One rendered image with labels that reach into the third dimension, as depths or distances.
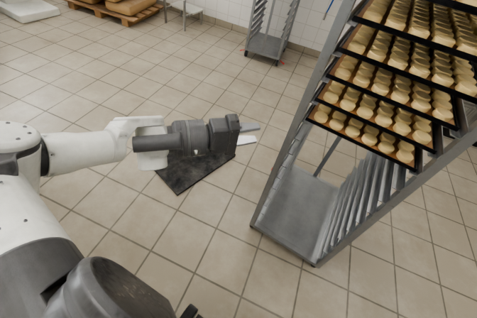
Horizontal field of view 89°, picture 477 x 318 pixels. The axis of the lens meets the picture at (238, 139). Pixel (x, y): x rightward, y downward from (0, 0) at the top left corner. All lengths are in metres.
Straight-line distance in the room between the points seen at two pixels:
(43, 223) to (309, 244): 1.53
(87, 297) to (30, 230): 0.11
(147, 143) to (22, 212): 0.26
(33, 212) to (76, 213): 1.62
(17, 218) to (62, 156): 0.18
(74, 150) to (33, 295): 0.27
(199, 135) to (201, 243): 1.23
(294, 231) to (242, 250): 0.36
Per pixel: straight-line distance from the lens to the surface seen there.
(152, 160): 0.57
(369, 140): 0.98
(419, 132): 0.98
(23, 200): 0.35
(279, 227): 1.68
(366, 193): 1.36
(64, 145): 0.48
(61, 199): 2.04
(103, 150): 0.51
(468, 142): 0.93
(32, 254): 0.29
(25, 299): 0.26
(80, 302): 0.22
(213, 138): 0.57
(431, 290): 2.24
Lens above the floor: 1.61
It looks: 45 degrees down
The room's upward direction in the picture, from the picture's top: 13 degrees clockwise
